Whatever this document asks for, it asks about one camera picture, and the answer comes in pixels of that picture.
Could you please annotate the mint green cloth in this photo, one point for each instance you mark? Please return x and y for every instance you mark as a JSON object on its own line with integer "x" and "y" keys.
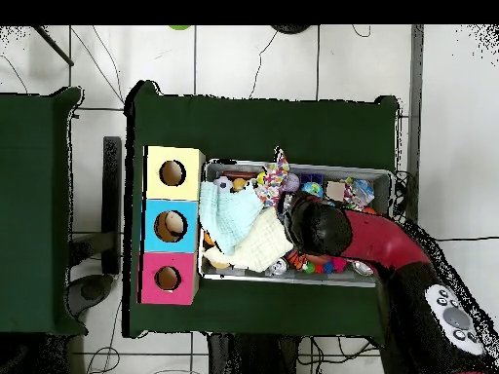
{"x": 230, "y": 218}

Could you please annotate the colourful dotted cloth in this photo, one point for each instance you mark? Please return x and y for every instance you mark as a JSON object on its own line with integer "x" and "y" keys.
{"x": 275, "y": 183}

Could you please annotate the cream white cloth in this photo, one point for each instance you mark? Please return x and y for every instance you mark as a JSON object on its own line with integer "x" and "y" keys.
{"x": 265, "y": 241}

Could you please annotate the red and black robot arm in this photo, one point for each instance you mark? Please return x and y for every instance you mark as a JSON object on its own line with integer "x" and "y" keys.
{"x": 382, "y": 237}

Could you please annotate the wooden box with three holes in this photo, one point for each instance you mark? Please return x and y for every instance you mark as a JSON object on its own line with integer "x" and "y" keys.
{"x": 187, "y": 233}

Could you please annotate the shallow mesh bin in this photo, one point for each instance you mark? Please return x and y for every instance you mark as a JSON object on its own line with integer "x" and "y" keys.
{"x": 351, "y": 281}

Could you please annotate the black and white soccer ball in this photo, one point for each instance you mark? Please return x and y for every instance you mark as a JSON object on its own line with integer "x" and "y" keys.
{"x": 223, "y": 184}

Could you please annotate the white baseball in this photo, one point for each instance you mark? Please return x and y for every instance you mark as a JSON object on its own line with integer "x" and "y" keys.
{"x": 291, "y": 182}

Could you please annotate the globe print ball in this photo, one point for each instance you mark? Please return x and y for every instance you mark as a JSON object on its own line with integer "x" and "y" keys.
{"x": 312, "y": 189}

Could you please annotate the striped tiger toy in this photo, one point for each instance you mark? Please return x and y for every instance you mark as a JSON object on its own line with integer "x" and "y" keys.
{"x": 296, "y": 260}

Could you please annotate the dark green table cloth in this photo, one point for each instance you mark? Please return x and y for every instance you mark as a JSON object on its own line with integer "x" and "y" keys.
{"x": 253, "y": 128}
{"x": 31, "y": 214}

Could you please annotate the wooden block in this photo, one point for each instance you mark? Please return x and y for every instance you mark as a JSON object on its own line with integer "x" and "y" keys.
{"x": 335, "y": 191}

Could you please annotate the orange ball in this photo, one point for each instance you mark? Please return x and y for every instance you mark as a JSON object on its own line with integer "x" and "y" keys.
{"x": 369, "y": 211}

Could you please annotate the shiny silver round tin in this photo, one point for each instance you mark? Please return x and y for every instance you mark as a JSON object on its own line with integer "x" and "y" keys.
{"x": 362, "y": 268}

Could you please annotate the black upright panel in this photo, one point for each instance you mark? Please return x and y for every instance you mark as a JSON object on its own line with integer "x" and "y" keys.
{"x": 112, "y": 194}

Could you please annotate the grey round stand foot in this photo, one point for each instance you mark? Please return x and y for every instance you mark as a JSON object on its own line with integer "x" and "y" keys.
{"x": 91, "y": 290}

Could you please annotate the black round object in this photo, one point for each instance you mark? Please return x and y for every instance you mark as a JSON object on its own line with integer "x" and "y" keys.
{"x": 290, "y": 29}

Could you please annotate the small green object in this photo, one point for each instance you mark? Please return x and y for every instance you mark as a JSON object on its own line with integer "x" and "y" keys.
{"x": 180, "y": 27}

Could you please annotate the black slanted rod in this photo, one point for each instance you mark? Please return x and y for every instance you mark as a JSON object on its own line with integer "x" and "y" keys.
{"x": 54, "y": 46}

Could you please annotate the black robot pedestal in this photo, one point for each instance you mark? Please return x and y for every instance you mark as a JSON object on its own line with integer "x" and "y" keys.
{"x": 253, "y": 356}

